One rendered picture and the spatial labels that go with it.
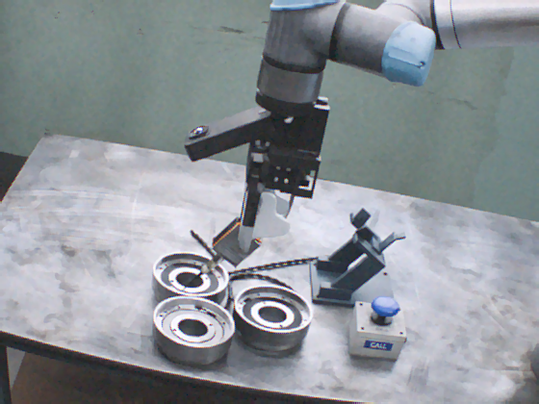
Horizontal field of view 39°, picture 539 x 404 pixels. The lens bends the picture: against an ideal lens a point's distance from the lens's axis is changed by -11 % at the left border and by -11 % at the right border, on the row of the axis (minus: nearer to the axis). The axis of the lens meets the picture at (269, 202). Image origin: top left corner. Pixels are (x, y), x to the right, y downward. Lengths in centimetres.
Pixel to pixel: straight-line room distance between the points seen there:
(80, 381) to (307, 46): 71
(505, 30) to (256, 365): 54
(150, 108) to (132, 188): 137
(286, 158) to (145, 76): 178
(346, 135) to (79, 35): 96
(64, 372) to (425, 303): 61
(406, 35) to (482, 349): 53
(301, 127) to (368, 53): 15
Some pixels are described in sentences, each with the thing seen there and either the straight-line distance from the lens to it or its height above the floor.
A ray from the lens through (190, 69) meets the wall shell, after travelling 271.
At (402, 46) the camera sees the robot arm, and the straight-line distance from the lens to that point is 90.
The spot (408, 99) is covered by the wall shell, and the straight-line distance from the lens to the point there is 273.
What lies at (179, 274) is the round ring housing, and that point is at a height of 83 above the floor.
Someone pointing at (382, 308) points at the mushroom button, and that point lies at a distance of 112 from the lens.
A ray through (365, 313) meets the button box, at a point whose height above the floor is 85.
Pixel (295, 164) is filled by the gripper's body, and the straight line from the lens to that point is 99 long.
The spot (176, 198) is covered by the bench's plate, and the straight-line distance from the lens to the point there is 141.
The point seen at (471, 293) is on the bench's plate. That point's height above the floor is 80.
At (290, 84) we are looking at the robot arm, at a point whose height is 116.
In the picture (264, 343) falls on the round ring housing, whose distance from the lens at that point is 110.
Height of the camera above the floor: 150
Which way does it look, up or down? 29 degrees down
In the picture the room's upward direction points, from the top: 12 degrees clockwise
